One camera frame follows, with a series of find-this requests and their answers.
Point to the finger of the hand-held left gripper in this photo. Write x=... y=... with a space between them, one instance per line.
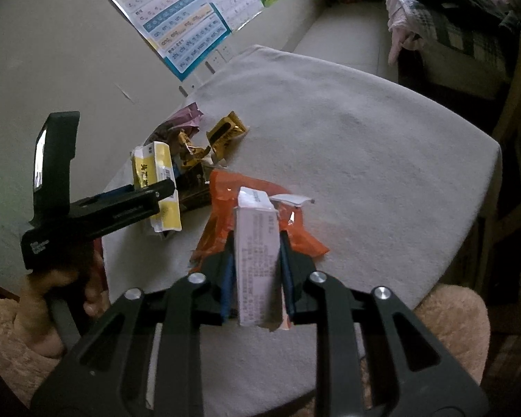
x=121 y=210
x=118 y=190

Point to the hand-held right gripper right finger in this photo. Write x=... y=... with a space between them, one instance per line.
x=288 y=278

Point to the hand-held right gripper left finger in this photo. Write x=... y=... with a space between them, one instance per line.
x=227 y=278

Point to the white cardboard box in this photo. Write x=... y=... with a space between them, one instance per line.
x=258 y=260

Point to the yellow and white box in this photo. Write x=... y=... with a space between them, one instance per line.
x=165 y=160

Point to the pink snack wrapper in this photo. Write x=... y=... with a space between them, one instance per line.
x=184 y=117

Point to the person's left hand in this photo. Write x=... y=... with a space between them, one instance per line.
x=43 y=289

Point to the dark brown wrapper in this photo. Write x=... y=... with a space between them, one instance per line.
x=193 y=189

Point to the crumpled gold wrapper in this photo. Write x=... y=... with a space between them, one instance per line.
x=191 y=152

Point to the orange snack wrapper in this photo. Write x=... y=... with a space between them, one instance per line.
x=223 y=191

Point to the folded gold wrapper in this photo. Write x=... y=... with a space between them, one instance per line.
x=228 y=132

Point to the white table cloth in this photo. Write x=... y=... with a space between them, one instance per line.
x=351 y=139

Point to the person's beige fleece leg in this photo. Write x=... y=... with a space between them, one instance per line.
x=451 y=317

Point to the wooden chair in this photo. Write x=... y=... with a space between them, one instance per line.
x=514 y=108

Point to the bed with plaid sheet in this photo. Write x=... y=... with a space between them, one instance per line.
x=460 y=47

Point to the white wall socket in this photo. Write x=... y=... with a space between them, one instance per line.
x=219 y=58

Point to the blue chart wall poster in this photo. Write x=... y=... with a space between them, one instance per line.
x=173 y=17

